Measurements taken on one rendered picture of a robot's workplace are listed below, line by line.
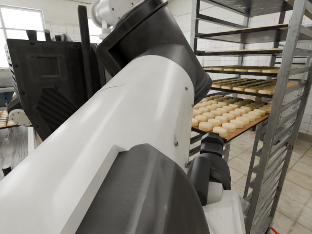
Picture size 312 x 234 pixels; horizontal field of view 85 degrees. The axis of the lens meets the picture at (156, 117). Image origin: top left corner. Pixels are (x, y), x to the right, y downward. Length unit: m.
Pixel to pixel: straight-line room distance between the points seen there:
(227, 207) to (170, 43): 0.22
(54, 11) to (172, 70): 4.70
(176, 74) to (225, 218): 0.18
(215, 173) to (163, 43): 0.25
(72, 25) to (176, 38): 4.64
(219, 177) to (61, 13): 4.72
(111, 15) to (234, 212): 0.41
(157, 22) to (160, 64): 0.09
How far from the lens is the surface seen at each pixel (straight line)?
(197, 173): 0.30
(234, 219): 0.26
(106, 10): 0.44
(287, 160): 1.60
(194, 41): 1.04
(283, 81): 0.85
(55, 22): 4.79
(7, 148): 1.46
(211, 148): 0.43
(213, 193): 0.32
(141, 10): 0.23
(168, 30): 0.24
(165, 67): 0.16
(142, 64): 0.16
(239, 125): 0.71
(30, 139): 1.35
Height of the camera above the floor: 1.38
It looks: 19 degrees down
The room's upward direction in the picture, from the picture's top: straight up
